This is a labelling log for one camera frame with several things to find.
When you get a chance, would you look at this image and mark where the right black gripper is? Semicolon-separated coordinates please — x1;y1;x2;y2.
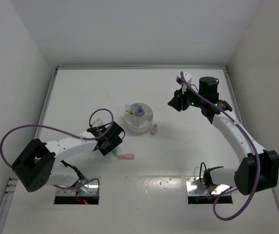
168;84;205;112

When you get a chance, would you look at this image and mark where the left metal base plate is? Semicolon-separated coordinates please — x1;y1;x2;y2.
55;177;101;197

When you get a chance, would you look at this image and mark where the white round divided organizer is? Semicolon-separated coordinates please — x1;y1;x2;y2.
124;102;154;134

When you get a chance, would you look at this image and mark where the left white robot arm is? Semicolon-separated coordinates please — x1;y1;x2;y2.
12;120;125;192

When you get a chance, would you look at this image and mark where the metal base plate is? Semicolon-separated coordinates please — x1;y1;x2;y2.
55;177;101;197
185;176;230;197

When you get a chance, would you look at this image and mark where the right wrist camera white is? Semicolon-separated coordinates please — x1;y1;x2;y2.
176;71;192;94

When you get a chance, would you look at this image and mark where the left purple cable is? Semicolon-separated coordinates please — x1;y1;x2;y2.
0;108;115;191

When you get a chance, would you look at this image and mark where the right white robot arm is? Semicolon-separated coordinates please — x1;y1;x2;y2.
168;72;279;195

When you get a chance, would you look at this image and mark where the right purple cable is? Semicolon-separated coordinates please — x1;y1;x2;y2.
180;71;261;221

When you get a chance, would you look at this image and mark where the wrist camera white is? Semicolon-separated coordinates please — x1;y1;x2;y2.
89;118;104;128
176;71;192;94

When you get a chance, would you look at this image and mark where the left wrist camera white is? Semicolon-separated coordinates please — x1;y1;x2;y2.
89;118;104;128

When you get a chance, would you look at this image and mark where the pink highlighter marker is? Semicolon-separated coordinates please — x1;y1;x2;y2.
117;154;135;160

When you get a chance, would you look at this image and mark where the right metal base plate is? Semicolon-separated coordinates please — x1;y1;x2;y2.
185;176;230;197

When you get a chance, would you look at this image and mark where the blue highlighter marker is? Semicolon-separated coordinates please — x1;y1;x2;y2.
124;103;138;113

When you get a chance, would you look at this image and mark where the purple cable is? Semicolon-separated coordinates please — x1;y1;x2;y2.
180;71;261;221
0;108;115;191

